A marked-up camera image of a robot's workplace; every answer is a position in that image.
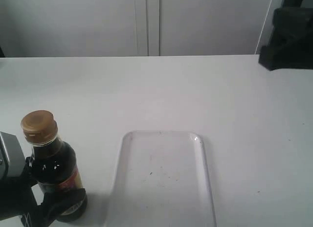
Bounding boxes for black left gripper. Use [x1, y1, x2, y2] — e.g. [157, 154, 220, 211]
[0, 157, 88, 227]

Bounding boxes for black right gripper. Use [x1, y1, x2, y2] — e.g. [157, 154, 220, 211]
[258, 7, 313, 71]

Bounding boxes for dark soy sauce bottle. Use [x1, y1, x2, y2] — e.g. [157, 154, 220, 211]
[20, 110, 88, 223]

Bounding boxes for clear plastic tray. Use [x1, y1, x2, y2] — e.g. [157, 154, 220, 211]
[105, 131, 217, 227]

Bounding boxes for white cabinet doors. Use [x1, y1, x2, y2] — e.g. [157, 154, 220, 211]
[0, 0, 283, 57]

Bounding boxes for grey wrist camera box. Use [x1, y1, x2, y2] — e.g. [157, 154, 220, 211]
[0, 132, 25, 181]

